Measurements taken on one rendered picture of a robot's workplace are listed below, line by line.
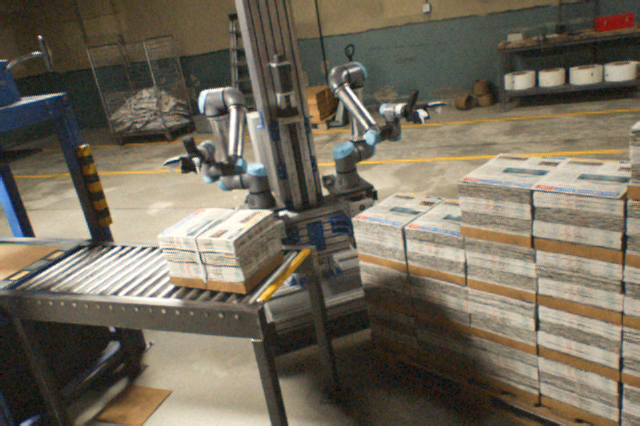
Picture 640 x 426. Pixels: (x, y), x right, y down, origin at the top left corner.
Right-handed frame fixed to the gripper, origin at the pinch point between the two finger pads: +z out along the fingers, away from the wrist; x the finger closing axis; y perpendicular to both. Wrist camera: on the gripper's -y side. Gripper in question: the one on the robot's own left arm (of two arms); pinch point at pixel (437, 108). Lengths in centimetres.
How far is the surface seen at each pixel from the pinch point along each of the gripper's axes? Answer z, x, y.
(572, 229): 83, 44, 24
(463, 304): 39, 54, 65
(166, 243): -34, 134, 6
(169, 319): -25, 148, 30
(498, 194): 57, 44, 15
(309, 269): -14, 87, 42
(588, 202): 88, 42, 14
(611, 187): 92, 33, 12
